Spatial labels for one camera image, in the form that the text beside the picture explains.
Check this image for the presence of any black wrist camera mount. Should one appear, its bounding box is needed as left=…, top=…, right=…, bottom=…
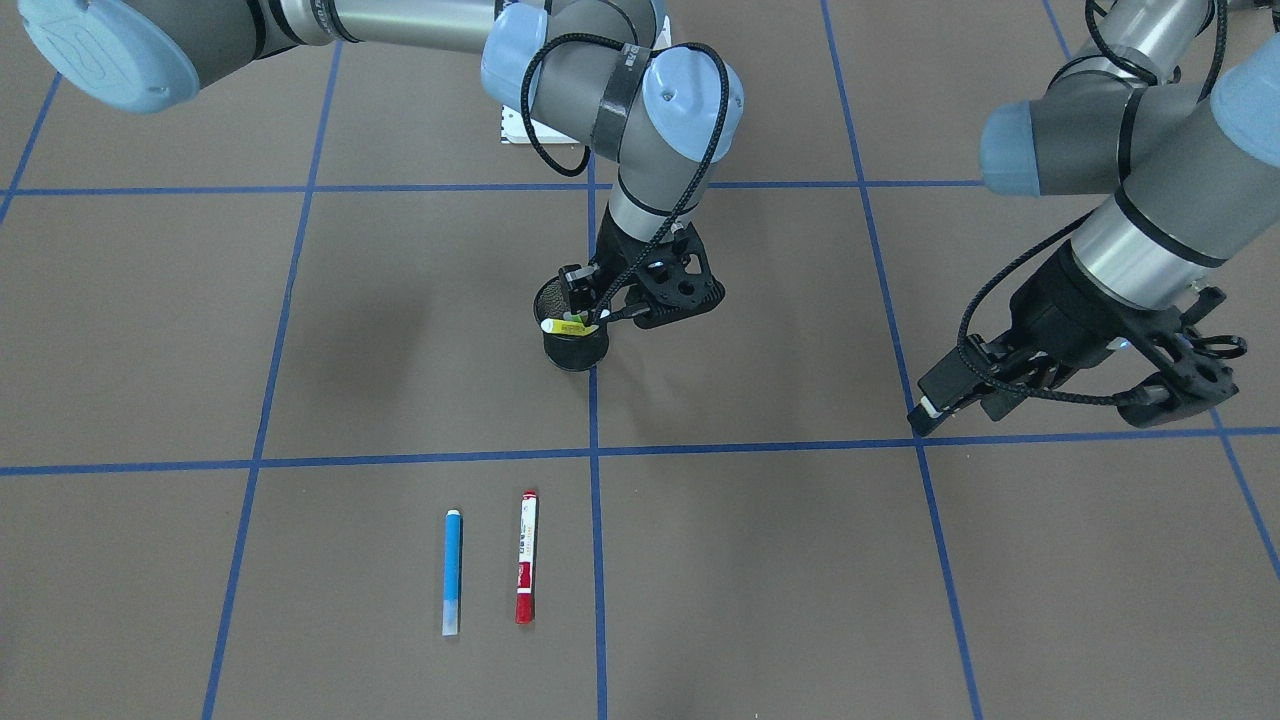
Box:
left=626, top=224, right=726, bottom=331

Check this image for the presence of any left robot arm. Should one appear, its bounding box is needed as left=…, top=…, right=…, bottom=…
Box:
left=908, top=1, right=1279, bottom=436

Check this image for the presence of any black mesh pen cup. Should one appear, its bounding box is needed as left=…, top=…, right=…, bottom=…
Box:
left=534, top=277, right=611, bottom=372

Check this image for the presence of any yellow highlighter pen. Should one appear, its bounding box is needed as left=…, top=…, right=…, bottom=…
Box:
left=539, top=318, right=602, bottom=338

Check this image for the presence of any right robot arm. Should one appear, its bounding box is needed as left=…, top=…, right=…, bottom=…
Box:
left=17, top=1, right=744, bottom=333

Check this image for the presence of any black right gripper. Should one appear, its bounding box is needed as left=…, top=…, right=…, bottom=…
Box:
left=558, top=205, right=692, bottom=329

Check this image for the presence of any red white marker pen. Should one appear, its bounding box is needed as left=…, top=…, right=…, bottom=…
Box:
left=515, top=489, right=538, bottom=625

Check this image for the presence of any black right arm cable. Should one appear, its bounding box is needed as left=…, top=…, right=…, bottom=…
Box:
left=520, top=33, right=731, bottom=331

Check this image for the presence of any blue marker pen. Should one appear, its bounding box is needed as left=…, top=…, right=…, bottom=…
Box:
left=442, top=509, right=463, bottom=637

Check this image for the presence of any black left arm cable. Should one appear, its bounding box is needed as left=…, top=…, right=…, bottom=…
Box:
left=956, top=210, right=1151, bottom=407

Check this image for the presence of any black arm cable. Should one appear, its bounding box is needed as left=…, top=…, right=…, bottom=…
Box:
left=956, top=210, right=1151, bottom=407
left=520, top=33, right=731, bottom=331

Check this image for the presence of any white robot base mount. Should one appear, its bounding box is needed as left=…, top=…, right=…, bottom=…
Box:
left=499, top=95, right=599, bottom=147

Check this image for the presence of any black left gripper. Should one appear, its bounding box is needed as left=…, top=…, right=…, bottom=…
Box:
left=908, top=245, right=1138, bottom=437

